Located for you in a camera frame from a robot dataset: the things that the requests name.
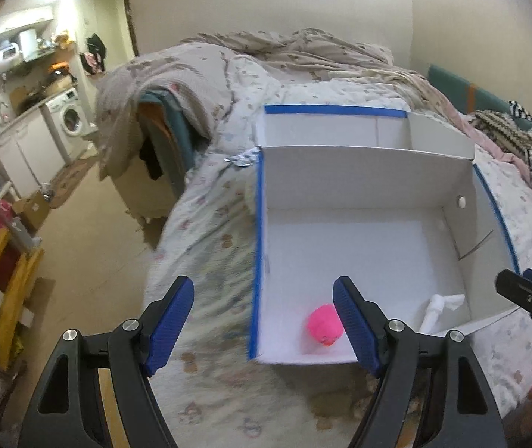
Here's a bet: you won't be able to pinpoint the dark hanging clothes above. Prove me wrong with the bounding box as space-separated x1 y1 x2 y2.
86 34 108 74

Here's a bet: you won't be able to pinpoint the white washing machine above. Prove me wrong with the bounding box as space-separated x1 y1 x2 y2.
41 88 90 164

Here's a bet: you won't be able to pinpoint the bed with printed sheet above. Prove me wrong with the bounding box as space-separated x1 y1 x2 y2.
144 75 532 448

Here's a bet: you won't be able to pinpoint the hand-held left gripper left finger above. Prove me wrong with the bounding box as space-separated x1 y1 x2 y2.
18 275 195 448

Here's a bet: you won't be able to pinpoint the white wall cabinet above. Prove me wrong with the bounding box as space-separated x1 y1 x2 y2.
0 4 54 35

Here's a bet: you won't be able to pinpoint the crochet blanket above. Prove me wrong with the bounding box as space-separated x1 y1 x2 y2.
473 109 532 150

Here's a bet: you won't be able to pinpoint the teal headboard pad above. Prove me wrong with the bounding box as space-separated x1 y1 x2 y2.
428 64 532 129

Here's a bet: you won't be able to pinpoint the silver foil packet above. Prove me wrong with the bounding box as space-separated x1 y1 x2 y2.
226 149 262 169

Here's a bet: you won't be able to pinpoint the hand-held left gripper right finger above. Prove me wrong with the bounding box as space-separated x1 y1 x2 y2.
332 276 507 448

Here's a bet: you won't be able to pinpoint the pink blanket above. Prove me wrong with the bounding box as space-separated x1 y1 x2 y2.
415 75 532 225

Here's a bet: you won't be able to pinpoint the beige rumpled quilt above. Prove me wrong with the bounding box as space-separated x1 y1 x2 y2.
95 28 439 183

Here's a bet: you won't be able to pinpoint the cardboard box on floor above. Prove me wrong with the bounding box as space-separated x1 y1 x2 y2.
14 191 52 231

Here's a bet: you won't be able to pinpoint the chair draped with clothes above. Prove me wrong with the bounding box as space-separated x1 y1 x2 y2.
135 88 211 197

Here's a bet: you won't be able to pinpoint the pink soft toy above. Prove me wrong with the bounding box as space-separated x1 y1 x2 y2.
307 304 345 347

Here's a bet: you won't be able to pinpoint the yellow wooden rack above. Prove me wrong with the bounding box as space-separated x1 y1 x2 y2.
0 196 45 369

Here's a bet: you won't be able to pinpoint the white cardboard box blue tape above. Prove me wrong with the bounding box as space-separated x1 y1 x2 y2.
246 104 523 365

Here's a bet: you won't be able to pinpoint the brown doormat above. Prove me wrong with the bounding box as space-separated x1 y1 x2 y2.
46 154 101 208

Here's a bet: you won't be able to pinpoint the white floor cabinet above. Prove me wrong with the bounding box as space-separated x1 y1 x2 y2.
0 112 66 197

